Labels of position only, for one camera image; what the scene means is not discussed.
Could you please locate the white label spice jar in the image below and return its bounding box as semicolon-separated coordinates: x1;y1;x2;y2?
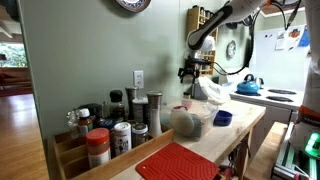
131;97;149;124

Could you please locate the white wall outlet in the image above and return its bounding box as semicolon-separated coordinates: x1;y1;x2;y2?
133;70;145;90

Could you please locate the orange plastic cup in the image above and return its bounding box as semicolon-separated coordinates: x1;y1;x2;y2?
181;98;194;110

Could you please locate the red brown sofa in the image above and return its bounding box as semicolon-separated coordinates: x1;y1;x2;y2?
0;66;33;98

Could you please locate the white paper sheet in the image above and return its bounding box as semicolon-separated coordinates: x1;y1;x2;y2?
274;30;289;51

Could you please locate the white refrigerator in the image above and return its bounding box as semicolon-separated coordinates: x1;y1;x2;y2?
249;22;311;93

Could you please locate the round white plastic lid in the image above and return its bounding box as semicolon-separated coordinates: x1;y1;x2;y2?
169;109;195;137

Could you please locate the red lid spice jar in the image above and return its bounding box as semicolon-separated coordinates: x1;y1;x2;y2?
85;127;112;170

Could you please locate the white printed spice shaker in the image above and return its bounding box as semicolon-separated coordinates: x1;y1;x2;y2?
113;121;133;157

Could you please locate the small glass jar dark lid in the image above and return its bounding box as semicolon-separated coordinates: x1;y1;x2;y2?
131;123;149;149

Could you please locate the small silver pot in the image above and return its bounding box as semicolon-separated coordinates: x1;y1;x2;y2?
254;77;265;89

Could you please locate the navy canister white lid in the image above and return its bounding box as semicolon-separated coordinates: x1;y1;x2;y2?
96;118;118;132

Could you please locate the red silicone mat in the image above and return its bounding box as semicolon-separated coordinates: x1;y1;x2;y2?
135;142;221;180

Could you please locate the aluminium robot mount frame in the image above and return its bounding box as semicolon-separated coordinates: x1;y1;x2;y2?
271;123;320;180

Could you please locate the black cap glass bottle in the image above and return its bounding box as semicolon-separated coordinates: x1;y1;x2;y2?
108;89;126;123

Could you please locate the decorative patterned wall plate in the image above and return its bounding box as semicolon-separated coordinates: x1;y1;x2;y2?
115;0;152;14

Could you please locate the blue plastic cup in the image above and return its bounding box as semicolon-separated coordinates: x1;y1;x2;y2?
213;109;234;127

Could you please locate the clear glass shaker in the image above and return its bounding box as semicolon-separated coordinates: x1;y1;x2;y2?
65;109;80;139

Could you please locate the orange fridge note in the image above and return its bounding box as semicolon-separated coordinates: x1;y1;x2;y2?
288;28;301;39

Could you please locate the black hanging pan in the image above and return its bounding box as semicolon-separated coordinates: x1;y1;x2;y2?
225;21;238;30
241;14;254;28

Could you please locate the blue kettle black handle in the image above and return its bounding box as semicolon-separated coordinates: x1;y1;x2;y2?
236;73;261;95

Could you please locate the white electric stove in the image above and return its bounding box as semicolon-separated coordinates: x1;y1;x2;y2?
218;66;306;158

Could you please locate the dark steel grinder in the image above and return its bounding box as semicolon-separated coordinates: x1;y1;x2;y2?
124;86;140;121

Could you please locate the blue paper sheet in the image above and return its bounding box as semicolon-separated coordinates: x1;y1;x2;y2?
297;24;311;48

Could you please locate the wooden spice tray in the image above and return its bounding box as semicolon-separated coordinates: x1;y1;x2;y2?
46;124;176;180

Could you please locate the white cap brown spice bottle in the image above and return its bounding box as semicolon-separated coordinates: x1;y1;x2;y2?
77;108;94;138

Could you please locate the small round wall plate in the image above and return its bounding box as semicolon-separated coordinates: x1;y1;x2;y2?
225;39;237;60

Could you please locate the large clear plastic container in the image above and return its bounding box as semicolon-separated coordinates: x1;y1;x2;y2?
160;95;220;141

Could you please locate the dark lid spice jar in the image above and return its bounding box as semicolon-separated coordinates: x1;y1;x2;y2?
78;103;103;121

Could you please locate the tall steel white grinder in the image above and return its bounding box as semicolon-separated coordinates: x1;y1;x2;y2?
146;91;164;138

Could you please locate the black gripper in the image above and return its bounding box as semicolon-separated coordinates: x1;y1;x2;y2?
177;58;212;87

